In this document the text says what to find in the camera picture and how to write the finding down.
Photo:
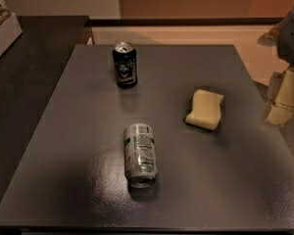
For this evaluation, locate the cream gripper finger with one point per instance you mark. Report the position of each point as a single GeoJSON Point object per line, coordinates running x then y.
{"type": "Point", "coordinates": [280, 102]}

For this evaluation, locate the silver green 7up can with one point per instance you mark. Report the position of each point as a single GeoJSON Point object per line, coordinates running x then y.
{"type": "Point", "coordinates": [140, 161]}

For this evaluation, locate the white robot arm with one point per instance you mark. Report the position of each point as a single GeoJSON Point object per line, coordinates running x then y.
{"type": "Point", "coordinates": [282, 37]}

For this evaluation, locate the dark blue soda can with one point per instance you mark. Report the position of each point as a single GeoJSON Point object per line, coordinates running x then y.
{"type": "Point", "coordinates": [124, 55]}

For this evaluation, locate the yellow sponge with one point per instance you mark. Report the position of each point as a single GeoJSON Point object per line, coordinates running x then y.
{"type": "Point", "coordinates": [206, 109]}

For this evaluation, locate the dark wooden side table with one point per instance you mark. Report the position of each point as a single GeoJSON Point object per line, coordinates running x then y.
{"type": "Point", "coordinates": [29, 72]}

